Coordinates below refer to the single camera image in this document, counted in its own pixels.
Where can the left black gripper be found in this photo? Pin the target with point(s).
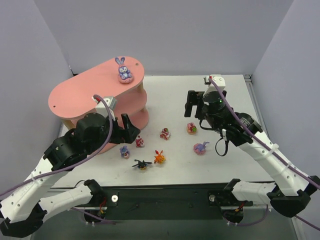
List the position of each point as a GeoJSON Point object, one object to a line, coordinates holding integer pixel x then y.
{"type": "Point", "coordinates": [121, 132]}

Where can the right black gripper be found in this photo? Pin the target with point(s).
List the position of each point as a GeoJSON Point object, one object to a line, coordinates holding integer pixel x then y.
{"type": "Point", "coordinates": [198, 103]}

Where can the small purple bunny with cake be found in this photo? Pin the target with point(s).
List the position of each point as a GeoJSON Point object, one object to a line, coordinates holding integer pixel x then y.
{"type": "Point", "coordinates": [124, 152]}

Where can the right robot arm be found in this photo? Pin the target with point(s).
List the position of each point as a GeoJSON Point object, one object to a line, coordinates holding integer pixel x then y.
{"type": "Point", "coordinates": [291, 189]}

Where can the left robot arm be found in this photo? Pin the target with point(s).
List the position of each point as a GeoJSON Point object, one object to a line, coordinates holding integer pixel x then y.
{"type": "Point", "coordinates": [26, 209]}

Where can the pink three-tier wooden shelf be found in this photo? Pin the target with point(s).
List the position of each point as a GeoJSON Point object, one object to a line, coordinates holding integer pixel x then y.
{"type": "Point", "coordinates": [73, 98]}

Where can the pink bear with strawberry hat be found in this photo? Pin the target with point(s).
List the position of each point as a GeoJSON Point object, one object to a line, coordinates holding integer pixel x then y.
{"type": "Point", "coordinates": [139, 142]}

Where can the strawberry cake slice toy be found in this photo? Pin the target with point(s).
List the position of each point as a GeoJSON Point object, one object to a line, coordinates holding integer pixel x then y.
{"type": "Point", "coordinates": [165, 134]}

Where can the black winged toy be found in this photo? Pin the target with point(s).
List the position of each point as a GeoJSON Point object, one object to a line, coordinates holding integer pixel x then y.
{"type": "Point", "coordinates": [142, 165]}

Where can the orange bunny toy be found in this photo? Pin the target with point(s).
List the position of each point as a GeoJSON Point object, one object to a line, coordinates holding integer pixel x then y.
{"type": "Point", "coordinates": [159, 158]}

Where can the purple bunny toy on donut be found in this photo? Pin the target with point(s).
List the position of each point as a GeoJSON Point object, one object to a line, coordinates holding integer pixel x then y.
{"type": "Point", "coordinates": [125, 76]}

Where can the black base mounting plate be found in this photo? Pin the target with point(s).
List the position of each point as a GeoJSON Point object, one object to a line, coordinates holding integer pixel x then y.
{"type": "Point", "coordinates": [167, 202]}

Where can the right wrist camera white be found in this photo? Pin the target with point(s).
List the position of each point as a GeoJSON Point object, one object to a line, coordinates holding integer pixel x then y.
{"type": "Point", "coordinates": [215, 82]}

